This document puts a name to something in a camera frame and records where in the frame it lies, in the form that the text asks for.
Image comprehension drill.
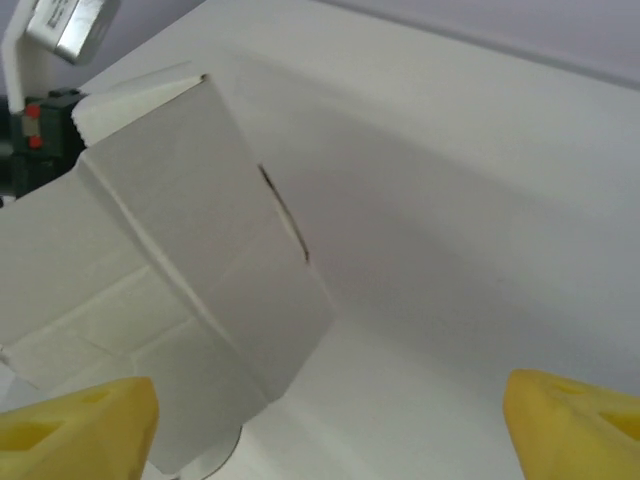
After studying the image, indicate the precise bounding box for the white paper box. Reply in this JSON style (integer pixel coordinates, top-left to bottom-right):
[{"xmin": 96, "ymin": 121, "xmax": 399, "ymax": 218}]
[{"xmin": 0, "ymin": 61, "xmax": 337, "ymax": 477}]

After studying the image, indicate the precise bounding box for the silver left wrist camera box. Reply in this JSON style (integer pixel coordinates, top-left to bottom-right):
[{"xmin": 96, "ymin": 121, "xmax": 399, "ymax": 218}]
[{"xmin": 24, "ymin": 0, "xmax": 122, "ymax": 66}]

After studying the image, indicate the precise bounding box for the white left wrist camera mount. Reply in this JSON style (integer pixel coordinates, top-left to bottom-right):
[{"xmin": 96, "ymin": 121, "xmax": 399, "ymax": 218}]
[{"xmin": 0, "ymin": 0, "xmax": 40, "ymax": 115}]

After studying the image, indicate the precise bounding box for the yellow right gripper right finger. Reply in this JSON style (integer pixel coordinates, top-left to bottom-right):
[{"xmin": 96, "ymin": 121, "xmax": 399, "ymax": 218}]
[{"xmin": 501, "ymin": 368, "xmax": 640, "ymax": 480}]

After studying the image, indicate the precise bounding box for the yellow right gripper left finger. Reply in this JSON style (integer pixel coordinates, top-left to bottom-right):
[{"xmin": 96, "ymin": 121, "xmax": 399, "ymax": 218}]
[{"xmin": 0, "ymin": 376, "xmax": 161, "ymax": 480}]

